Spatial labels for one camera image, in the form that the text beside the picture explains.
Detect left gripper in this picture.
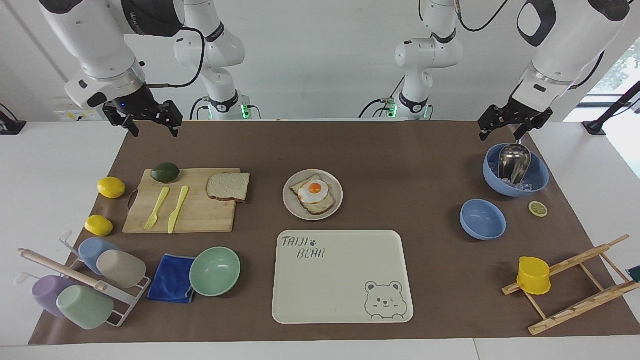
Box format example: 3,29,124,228
477,96,554,142

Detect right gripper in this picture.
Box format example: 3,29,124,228
103,84,184,138

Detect round beige plate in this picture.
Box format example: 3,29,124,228
282,169,344,222

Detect metal scoop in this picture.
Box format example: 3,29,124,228
497,143,533,186

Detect large blue bowl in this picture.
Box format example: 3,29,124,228
482,143,550,198

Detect dark green avocado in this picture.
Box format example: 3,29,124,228
150,162,181,185

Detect clear ice cubes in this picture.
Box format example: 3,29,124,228
489,161,535,194

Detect yellow lemon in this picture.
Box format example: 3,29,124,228
97,176,127,200
84,214,114,237

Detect yellow plastic fork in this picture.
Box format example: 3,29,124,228
144,186,171,231

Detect black stand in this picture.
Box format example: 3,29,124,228
582,80,640,136
0,102,27,136

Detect yellow plastic knife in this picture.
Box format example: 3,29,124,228
167,185,191,235

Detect small blue bowl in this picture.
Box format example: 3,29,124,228
459,198,507,241

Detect plain bread slice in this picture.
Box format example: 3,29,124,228
205,172,251,203

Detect wooden cutting board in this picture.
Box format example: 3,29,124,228
122,167,242,235

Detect light blue cup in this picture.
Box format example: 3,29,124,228
77,236,121,276

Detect yellow plastic cup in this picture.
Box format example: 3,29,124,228
516,256,552,296

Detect beige cup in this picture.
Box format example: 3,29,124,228
95,249,148,290

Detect blue cloth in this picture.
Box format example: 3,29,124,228
146,253,197,305

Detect mint green bowl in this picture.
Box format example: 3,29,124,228
188,246,242,298

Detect fried egg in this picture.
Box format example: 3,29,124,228
298,179,330,205

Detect wooden folding rack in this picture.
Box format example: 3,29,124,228
501,234,640,336

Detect toasted bread slice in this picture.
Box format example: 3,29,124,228
288,173,337,216

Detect mint green cup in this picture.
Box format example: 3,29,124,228
55,284,115,331

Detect purple cup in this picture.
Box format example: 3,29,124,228
31,274,81,319

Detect cream tray with bear print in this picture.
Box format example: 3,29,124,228
271,229,415,325

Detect black cable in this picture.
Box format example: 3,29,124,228
454,0,511,34
569,50,607,91
189,96,212,121
358,98,397,120
145,27,207,90

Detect white wire cup rack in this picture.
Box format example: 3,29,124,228
13,229,152,329

